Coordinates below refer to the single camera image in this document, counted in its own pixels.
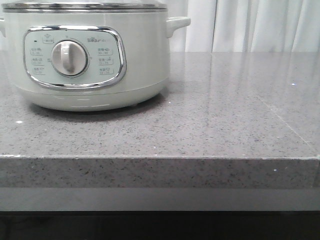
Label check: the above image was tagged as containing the pale green electric cooking pot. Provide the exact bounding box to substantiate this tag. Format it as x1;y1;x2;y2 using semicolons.
0;11;191;112

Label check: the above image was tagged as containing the glass lid with steel rim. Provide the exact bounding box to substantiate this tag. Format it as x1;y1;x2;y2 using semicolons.
1;0;168;13

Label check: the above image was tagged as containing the white pleated curtain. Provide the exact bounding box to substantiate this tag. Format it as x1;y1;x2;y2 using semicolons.
165;0;320;52

